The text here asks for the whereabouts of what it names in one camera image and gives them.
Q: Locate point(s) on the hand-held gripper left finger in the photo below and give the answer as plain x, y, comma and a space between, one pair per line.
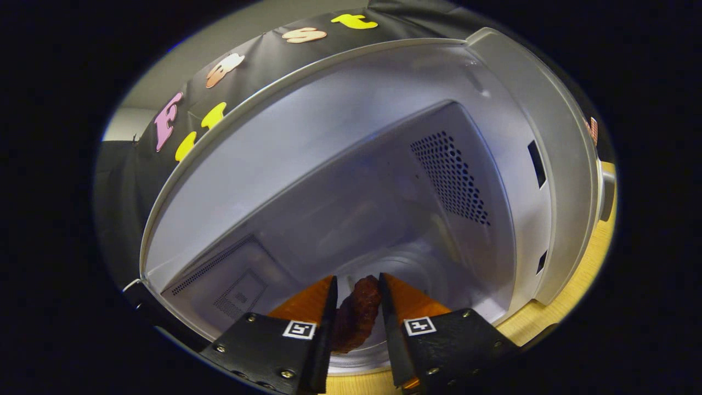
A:
326, 340

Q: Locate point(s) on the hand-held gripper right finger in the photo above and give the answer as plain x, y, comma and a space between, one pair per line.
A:
392, 340

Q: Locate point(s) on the reddish brown fried meat piece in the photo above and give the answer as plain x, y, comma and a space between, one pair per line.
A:
356, 318

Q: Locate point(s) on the white toaster oven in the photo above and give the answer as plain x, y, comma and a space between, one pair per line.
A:
329, 137

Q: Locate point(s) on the glass turntable plate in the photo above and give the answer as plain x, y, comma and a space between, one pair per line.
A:
362, 363

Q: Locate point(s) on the black backdrop cloth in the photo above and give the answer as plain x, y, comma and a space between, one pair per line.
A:
263, 60

